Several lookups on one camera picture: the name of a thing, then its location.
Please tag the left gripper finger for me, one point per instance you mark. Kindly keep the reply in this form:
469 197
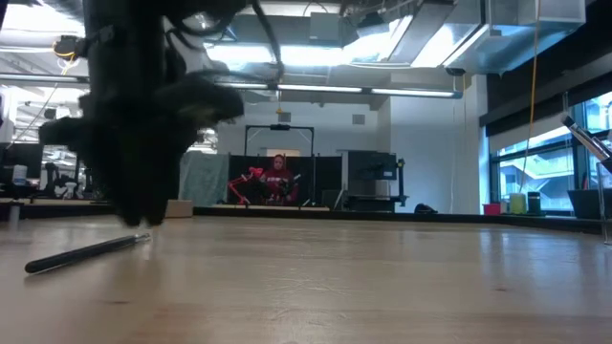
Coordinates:
155 200
130 200

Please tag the slim black makeup brush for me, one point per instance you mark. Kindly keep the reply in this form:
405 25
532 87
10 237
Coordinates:
81 253

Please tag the long silver ferrule makeup brush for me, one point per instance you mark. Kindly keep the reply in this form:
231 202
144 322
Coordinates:
585 138

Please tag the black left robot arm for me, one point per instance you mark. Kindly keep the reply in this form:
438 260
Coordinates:
124 43

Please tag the grey-green hanging cloth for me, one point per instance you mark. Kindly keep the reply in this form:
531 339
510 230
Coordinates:
205 179

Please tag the black monitor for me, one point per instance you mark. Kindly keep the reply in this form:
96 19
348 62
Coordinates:
24 160

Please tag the white bottle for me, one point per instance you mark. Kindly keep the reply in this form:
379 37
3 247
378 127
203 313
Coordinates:
19 174

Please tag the person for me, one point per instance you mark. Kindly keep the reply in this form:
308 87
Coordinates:
278 181

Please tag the ceiling strip light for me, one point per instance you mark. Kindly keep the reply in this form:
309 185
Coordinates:
330 89

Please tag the black equipment cart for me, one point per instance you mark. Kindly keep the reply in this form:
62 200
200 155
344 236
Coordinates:
370 177

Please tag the small black lump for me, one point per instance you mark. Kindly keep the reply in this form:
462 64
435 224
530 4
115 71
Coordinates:
424 208

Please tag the red cup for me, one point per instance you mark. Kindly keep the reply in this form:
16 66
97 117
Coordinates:
491 208

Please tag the yellow-green container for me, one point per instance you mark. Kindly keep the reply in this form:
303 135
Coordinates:
517 203

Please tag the black cup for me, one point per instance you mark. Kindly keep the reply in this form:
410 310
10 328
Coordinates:
534 203

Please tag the large window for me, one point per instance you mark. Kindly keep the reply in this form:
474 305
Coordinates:
535 167

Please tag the black bin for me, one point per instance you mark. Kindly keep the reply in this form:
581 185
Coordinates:
585 203

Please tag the clear plastic bag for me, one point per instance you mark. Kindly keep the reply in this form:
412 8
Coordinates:
603 205

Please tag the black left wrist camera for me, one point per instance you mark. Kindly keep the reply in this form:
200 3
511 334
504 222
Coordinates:
205 100

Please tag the black camera gantry frame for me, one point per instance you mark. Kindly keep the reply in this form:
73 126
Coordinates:
279 127

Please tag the grey wall speaker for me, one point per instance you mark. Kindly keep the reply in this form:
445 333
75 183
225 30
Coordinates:
358 119
284 117

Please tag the black aluminium table frame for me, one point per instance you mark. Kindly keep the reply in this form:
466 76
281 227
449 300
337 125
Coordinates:
363 213

